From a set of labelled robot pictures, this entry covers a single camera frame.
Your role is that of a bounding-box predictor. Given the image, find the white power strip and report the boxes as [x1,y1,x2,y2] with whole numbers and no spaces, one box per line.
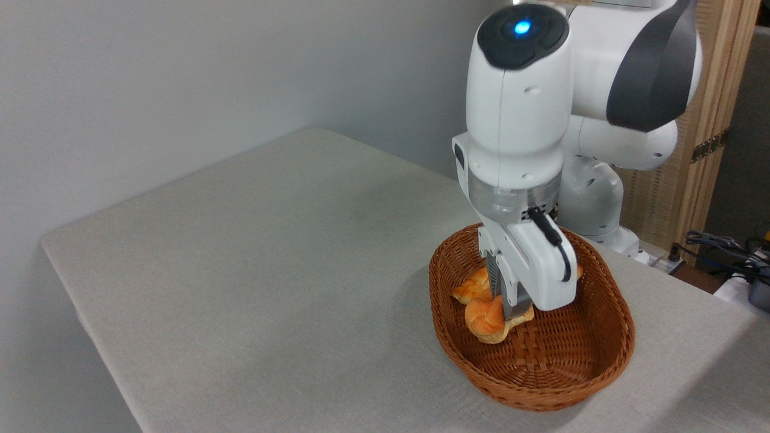
[636,242,685,272]

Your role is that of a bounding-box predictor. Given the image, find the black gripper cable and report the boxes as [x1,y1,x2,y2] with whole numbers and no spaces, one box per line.
[527,207,573,284]

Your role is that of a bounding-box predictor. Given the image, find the metal screen hinge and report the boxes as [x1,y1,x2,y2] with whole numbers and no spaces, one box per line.
[690,129,730,165]

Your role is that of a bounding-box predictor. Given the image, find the round knotted bread roll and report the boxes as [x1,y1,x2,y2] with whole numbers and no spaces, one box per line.
[464,294,535,345]

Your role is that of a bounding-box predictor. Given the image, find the grey tablecloth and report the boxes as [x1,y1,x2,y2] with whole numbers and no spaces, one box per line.
[41,126,770,433]

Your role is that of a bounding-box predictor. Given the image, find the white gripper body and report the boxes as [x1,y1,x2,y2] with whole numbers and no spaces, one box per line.
[478,213,579,312]

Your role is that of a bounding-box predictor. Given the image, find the brown woven wicker basket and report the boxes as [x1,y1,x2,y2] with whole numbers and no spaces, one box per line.
[429,223,636,413]

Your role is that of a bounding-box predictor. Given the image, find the bundle of dark cables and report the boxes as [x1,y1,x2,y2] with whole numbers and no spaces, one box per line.
[670,230,770,284]

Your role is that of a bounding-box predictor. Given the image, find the long braided bread loaf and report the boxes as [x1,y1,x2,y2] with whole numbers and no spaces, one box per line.
[452,266,585,305]

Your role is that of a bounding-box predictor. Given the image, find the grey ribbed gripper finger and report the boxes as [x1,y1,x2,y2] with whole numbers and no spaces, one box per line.
[502,280,534,320]
[485,251,504,299]

